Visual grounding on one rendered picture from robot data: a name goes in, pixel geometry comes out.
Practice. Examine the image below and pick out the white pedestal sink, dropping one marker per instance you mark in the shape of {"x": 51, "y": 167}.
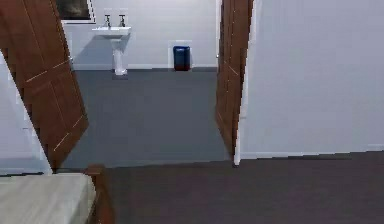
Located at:
{"x": 116, "y": 43}

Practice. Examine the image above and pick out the brown wooden room door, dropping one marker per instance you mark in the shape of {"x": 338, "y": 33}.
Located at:
{"x": 230, "y": 76}
{"x": 46, "y": 83}

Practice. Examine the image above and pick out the blue garbage can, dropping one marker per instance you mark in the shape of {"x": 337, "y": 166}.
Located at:
{"x": 181, "y": 58}

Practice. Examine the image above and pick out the dark metal sink tap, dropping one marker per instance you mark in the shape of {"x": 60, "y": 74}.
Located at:
{"x": 107, "y": 20}
{"x": 122, "y": 20}

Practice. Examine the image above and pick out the wooden bed with beige cover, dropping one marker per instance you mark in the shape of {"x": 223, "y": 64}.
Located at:
{"x": 46, "y": 198}

